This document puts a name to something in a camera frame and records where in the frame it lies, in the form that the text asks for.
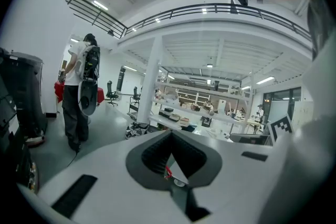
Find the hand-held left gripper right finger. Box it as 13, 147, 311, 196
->
170, 130, 284, 224

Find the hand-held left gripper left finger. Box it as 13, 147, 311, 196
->
17, 130, 190, 224

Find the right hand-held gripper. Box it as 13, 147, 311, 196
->
229, 114, 294, 147

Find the white partition board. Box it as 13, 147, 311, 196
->
268, 100, 290, 124

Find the pile of parts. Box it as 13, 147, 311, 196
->
124, 121, 150, 140

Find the black metal trolley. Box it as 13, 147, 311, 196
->
127, 95, 140, 121

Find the white shelf rack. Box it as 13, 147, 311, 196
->
148, 65, 257, 137

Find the stack of flat boxes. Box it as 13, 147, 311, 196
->
158, 106, 191, 128

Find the black office chair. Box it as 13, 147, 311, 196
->
106, 80, 120, 108
131, 86, 142, 106

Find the black equipment rack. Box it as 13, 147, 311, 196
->
0, 132, 40, 195

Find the red covered table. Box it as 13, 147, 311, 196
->
54, 80, 106, 106

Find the white support column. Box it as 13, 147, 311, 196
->
136, 36, 164, 124

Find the large black covered machine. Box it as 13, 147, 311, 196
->
0, 47, 50, 141

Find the black balcony railing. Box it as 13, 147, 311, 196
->
57, 0, 313, 43

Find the black floor cable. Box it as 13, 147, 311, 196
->
67, 148, 81, 168

